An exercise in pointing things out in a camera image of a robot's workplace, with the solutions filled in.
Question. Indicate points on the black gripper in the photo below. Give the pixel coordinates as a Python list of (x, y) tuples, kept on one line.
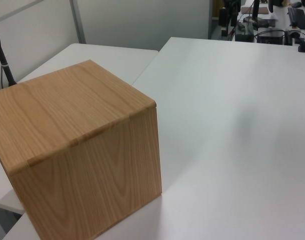
[(232, 3)]

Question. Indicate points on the light wooden drawer cabinet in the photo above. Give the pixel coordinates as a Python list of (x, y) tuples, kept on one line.
[(75, 140)]

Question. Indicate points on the small black box green part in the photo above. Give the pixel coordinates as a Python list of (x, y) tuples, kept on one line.
[(244, 33)]

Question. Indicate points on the black monitor stand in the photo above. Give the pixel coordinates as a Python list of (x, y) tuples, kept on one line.
[(255, 12)]

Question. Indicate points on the black electronics box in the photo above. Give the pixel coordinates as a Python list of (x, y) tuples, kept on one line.
[(271, 37)]

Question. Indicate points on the black keyboard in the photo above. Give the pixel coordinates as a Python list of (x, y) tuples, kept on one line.
[(298, 17)]

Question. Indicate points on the grey partition post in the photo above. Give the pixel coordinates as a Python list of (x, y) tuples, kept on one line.
[(78, 22)]

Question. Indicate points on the black camera pole with band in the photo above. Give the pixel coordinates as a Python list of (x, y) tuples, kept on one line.
[(3, 65)]

